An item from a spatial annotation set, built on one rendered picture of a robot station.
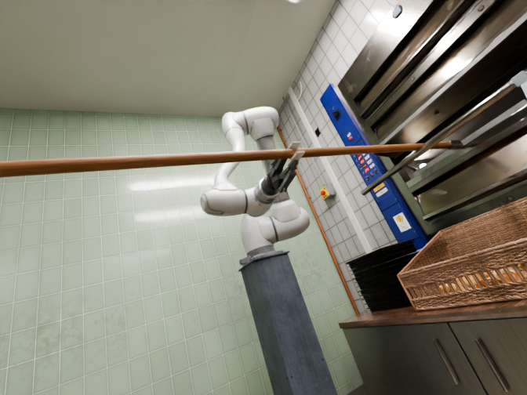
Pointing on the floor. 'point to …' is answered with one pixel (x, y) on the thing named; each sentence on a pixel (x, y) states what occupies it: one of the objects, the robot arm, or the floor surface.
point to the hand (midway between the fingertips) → (293, 154)
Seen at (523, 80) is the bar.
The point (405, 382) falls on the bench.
